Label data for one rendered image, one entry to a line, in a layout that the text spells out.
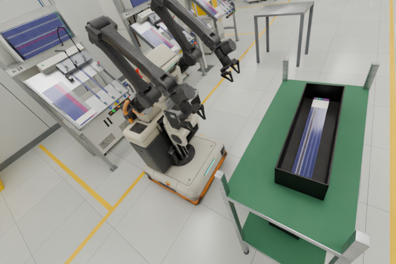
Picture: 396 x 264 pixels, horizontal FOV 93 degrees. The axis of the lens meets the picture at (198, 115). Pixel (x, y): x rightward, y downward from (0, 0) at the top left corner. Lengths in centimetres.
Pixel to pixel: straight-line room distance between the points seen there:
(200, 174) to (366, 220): 126
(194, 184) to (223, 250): 53
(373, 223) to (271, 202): 122
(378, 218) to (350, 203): 112
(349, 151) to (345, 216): 29
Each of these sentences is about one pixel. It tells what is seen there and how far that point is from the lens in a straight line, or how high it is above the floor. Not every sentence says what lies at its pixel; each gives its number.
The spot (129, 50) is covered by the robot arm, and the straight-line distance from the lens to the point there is 89.
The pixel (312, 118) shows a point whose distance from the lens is 107.
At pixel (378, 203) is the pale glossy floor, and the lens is 207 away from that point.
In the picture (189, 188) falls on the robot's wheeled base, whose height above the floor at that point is 28.
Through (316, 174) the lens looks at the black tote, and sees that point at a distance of 92.
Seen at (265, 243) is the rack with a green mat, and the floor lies 35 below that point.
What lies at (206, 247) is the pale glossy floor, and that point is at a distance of 183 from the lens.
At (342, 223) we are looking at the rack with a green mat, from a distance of 87.
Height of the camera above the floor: 173
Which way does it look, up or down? 40 degrees down
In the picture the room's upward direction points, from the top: 19 degrees counter-clockwise
